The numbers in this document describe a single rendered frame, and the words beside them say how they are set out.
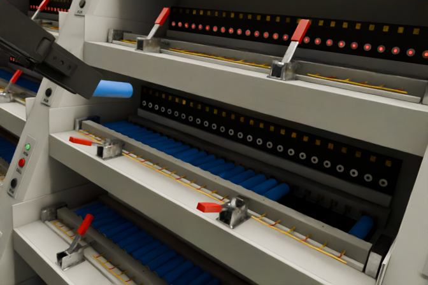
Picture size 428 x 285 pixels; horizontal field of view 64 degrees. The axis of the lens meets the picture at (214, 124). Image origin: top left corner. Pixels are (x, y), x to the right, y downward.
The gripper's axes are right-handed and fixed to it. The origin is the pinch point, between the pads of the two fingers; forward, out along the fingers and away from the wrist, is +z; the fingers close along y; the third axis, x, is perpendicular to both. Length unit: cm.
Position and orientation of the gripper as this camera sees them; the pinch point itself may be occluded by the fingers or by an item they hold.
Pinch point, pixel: (61, 68)
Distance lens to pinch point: 37.5
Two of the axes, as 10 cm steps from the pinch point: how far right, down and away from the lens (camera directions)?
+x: -4.2, 8.9, -1.8
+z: 4.5, 3.8, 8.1
